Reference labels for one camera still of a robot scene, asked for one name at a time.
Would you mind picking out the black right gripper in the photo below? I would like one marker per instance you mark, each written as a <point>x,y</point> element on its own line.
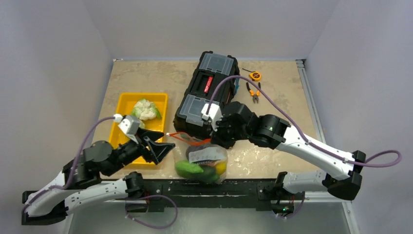
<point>221,129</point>

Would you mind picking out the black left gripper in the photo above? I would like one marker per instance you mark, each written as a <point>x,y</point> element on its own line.
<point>157,150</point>

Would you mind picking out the yellow corn cob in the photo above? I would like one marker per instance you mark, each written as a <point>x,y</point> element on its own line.
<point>220,167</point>

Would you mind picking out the clear zip top bag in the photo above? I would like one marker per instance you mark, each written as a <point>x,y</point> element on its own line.
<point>182,141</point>

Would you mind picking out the dark green avocado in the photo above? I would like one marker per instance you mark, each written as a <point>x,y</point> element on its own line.
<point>209,175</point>

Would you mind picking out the purple eggplant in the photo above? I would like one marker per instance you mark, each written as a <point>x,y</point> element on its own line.
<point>204,154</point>

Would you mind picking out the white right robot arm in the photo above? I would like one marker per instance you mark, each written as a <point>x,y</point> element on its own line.
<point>339,171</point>

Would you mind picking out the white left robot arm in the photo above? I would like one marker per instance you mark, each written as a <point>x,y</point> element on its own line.
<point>79,185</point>

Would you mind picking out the pale green cabbage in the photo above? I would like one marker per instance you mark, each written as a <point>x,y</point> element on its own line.
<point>142,124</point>

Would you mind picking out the white cauliflower with leaves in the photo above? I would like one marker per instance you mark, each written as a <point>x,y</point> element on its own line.
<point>145,110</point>

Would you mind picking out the yellow plastic tray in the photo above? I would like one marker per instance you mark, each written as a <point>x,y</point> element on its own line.
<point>125,106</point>

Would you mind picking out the yellow tape measure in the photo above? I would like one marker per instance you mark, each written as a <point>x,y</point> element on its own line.
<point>254,75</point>

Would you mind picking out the black plastic toolbox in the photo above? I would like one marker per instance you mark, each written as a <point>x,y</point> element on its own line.
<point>210,71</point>

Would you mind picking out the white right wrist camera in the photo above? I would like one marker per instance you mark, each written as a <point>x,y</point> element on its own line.
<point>211,113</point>

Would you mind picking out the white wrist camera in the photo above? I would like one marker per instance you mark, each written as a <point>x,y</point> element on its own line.
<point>128,124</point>
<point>211,113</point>

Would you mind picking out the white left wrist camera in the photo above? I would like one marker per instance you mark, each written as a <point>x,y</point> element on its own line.
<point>128,124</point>

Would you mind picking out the orange handled pliers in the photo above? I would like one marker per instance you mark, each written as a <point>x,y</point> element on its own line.
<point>255,94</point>

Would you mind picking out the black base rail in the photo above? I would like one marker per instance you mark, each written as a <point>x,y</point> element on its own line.
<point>258,194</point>

